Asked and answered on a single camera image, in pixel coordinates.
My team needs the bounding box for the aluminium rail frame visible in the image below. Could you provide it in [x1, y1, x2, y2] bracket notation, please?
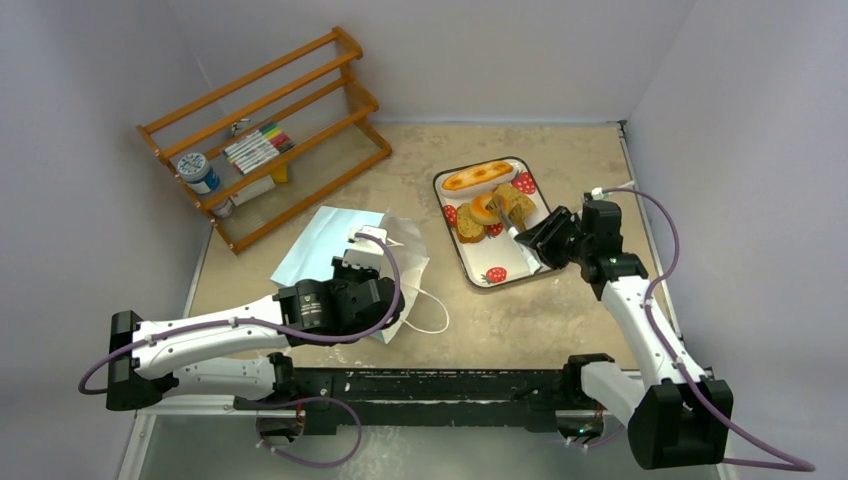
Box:
[121, 395, 726, 479]

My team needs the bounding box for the long fake bread loaf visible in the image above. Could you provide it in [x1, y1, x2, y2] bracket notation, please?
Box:
[438, 160, 517, 198]

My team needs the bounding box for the orange fake donut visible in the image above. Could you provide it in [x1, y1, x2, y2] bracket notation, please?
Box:
[470, 192, 500, 226]

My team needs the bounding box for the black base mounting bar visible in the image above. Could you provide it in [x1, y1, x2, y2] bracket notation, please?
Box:
[234, 353, 612, 442]

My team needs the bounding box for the orange wooden shelf rack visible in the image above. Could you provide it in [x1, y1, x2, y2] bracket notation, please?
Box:
[137, 27, 392, 254]

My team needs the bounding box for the pack of coloured markers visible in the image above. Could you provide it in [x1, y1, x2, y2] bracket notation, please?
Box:
[222, 121, 294, 175]

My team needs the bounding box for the small white box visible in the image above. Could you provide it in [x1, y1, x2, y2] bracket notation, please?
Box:
[230, 175, 275, 206]

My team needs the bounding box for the white strawberry tray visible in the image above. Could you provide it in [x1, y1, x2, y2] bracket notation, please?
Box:
[432, 156, 552, 289]

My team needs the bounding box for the round brown bread slice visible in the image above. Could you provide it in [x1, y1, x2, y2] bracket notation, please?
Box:
[493, 184, 536, 232]

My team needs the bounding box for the yellow sponge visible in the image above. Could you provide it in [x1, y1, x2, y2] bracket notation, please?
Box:
[270, 164, 289, 184]

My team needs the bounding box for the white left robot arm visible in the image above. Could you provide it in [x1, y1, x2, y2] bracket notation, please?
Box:
[106, 257, 405, 411]

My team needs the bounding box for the small clear bottle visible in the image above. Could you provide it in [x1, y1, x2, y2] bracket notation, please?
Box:
[210, 199, 235, 218]

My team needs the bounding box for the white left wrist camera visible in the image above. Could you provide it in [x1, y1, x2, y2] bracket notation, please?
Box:
[343, 225, 388, 271]

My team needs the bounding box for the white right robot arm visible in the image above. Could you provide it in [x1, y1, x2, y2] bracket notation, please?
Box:
[514, 200, 734, 470]

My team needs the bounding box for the light blue paper bag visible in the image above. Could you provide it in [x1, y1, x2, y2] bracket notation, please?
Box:
[270, 206, 450, 344]

